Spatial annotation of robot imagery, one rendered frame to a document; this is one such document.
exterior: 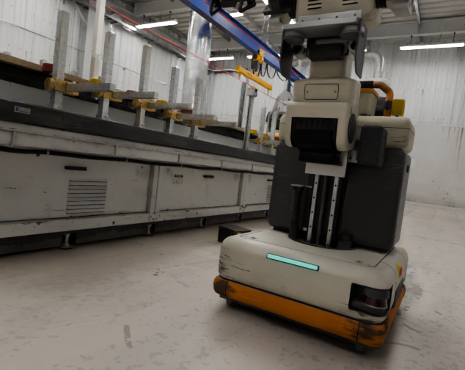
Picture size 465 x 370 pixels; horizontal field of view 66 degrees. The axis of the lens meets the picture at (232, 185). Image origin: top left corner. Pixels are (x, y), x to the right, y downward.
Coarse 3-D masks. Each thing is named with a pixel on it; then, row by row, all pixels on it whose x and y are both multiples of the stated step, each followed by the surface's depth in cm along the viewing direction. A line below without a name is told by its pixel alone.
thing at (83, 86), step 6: (72, 84) 154; (78, 84) 152; (84, 84) 150; (90, 84) 148; (96, 84) 146; (102, 84) 145; (108, 84) 143; (114, 84) 144; (48, 90) 163; (72, 90) 155; (78, 90) 153; (84, 90) 151; (90, 90) 149; (96, 90) 147; (102, 90) 146; (108, 90) 144; (114, 90) 145
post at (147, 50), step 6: (144, 48) 195; (150, 48) 197; (144, 54) 195; (150, 54) 197; (144, 60) 195; (144, 66) 195; (144, 72) 195; (144, 78) 196; (144, 84) 196; (144, 90) 197; (138, 108) 197; (138, 114) 197; (144, 114) 199; (138, 120) 197
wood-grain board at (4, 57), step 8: (0, 56) 149; (8, 56) 151; (8, 64) 156; (16, 64) 154; (24, 64) 157; (32, 64) 160; (40, 72) 166; (64, 80) 179; (72, 80) 178; (80, 80) 181; (88, 80) 185; (208, 120) 281; (216, 120) 291; (232, 128) 316; (240, 128) 325; (256, 136) 360
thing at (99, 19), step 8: (104, 0) 278; (96, 8) 278; (104, 8) 279; (96, 16) 278; (96, 24) 278; (96, 32) 277; (96, 40) 277; (96, 48) 278; (96, 56) 279; (96, 64) 280; (96, 72) 281
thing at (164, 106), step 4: (128, 104) 207; (132, 104) 205; (148, 104) 199; (152, 104) 198; (156, 104) 196; (160, 104) 195; (164, 104) 193; (168, 104) 192; (172, 104) 191; (176, 104) 189; (180, 104) 188; (184, 104) 187; (188, 104) 186; (132, 108) 207; (152, 108) 199; (156, 108) 197; (160, 108) 196; (164, 108) 193; (168, 108) 192; (172, 108) 190; (176, 108) 189; (180, 108) 188; (184, 108) 187; (188, 108) 186
